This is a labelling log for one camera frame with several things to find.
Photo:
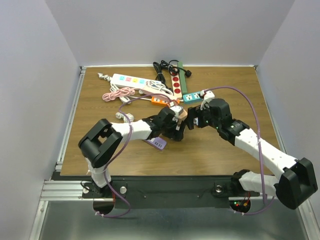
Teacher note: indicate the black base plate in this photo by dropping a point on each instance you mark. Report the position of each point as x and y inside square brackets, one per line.
[168, 192]

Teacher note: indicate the green power strip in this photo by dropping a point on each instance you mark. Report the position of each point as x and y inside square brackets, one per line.
[182, 78]

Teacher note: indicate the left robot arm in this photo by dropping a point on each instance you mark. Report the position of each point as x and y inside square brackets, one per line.
[106, 140]

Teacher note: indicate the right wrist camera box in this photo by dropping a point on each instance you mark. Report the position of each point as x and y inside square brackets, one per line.
[207, 96]

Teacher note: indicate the cream red-outlet power strip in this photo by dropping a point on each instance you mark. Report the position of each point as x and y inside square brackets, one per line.
[176, 85]

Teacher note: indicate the pink power strip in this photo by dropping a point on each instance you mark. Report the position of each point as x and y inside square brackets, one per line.
[158, 90]

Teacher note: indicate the peach cube socket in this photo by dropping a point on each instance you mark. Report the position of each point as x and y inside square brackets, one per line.
[183, 115]

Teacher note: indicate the white multicolour power strip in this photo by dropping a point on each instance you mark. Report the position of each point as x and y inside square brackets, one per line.
[123, 81]

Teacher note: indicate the teal power strip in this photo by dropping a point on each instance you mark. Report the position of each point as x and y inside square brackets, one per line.
[191, 98]

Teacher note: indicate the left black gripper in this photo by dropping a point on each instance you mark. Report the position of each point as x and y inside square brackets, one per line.
[174, 134]

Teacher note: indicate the orange power strip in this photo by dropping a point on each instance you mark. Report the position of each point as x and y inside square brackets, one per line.
[158, 102]

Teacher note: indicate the purple power strip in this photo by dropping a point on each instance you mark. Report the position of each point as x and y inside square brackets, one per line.
[157, 143]

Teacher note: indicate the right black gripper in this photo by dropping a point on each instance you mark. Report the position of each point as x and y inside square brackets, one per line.
[191, 113]

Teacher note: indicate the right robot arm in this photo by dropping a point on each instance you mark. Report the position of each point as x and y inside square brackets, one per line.
[292, 180]

